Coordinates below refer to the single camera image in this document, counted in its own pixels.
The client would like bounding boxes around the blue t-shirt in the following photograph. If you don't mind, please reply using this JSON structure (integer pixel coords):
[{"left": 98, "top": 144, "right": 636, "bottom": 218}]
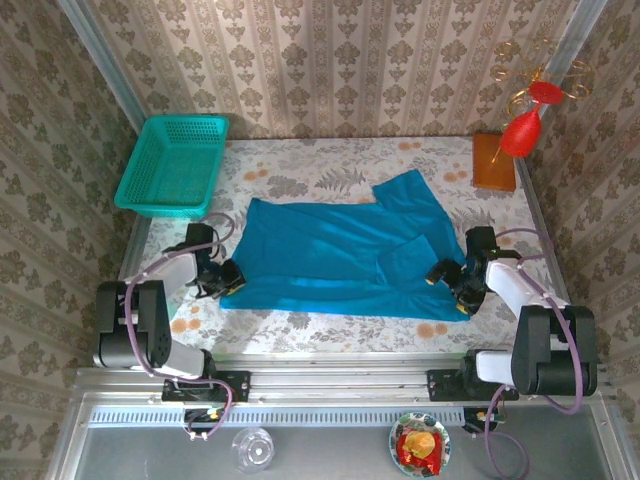
[{"left": 219, "top": 168, "right": 474, "bottom": 322}]

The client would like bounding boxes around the orange wooden block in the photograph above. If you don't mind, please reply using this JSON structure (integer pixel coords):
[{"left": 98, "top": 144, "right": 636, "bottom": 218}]
[{"left": 472, "top": 131, "right": 517, "bottom": 193}]

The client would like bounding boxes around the small black connector box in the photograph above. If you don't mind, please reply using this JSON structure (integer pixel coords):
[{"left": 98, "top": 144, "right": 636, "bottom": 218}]
[
  {"left": 182, "top": 407, "right": 226, "bottom": 426},
  {"left": 462, "top": 407, "right": 501, "bottom": 434}
]

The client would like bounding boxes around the teal plastic basket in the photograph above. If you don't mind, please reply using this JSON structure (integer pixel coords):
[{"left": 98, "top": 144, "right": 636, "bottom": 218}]
[{"left": 113, "top": 114, "right": 230, "bottom": 220}]

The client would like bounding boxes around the patterned plate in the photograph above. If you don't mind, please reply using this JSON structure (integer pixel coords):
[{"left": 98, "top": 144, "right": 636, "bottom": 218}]
[{"left": 388, "top": 411, "right": 452, "bottom": 476}]

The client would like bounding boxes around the floral tablecloth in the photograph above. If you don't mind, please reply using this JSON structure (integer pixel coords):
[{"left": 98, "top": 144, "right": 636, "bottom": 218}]
[{"left": 119, "top": 137, "right": 574, "bottom": 356}]

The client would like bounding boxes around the red yellow snack packet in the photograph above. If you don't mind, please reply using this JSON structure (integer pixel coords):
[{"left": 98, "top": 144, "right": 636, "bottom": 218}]
[{"left": 395, "top": 429, "right": 444, "bottom": 476}]

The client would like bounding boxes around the red plastic wine glass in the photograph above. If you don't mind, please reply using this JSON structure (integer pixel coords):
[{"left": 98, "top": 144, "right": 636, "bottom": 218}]
[{"left": 499, "top": 79, "right": 565, "bottom": 159}]

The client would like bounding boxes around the clear glass cup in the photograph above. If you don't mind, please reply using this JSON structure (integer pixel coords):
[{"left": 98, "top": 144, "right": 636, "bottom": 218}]
[{"left": 230, "top": 426, "right": 276, "bottom": 475}]

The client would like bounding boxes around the red and gold ornament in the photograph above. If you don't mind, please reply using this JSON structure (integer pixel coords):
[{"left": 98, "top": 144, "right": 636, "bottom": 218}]
[{"left": 489, "top": 37, "right": 596, "bottom": 164}]

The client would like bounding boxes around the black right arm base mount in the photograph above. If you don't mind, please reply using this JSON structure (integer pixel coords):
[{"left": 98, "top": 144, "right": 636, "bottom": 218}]
[{"left": 426, "top": 367, "right": 520, "bottom": 403}]

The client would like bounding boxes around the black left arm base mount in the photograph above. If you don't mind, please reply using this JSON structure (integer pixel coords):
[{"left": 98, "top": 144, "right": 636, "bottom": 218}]
[{"left": 160, "top": 370, "right": 251, "bottom": 404}]

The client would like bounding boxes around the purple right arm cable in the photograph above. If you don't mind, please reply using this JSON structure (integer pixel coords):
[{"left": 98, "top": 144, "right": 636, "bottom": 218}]
[{"left": 483, "top": 227, "right": 586, "bottom": 480}]

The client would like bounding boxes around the aluminium frame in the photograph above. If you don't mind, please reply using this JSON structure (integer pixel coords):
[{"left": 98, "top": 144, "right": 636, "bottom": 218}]
[{"left": 44, "top": 0, "right": 640, "bottom": 480}]

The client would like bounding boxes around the slotted grey cable duct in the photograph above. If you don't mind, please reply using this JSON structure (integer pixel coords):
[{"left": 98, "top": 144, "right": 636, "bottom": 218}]
[{"left": 88, "top": 405, "right": 466, "bottom": 427}]

